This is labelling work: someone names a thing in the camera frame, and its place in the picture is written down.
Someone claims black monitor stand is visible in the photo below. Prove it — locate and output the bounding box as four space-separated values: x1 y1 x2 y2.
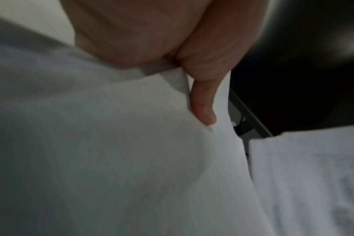
233 117 254 137

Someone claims large black monitor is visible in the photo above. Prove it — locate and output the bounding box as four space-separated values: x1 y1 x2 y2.
229 0 354 139

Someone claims stack of white printed papers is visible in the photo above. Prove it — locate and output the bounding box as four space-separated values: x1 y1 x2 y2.
0 11 354 236

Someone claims person's left hand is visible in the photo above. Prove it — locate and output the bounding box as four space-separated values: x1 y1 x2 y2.
60 0 271 127

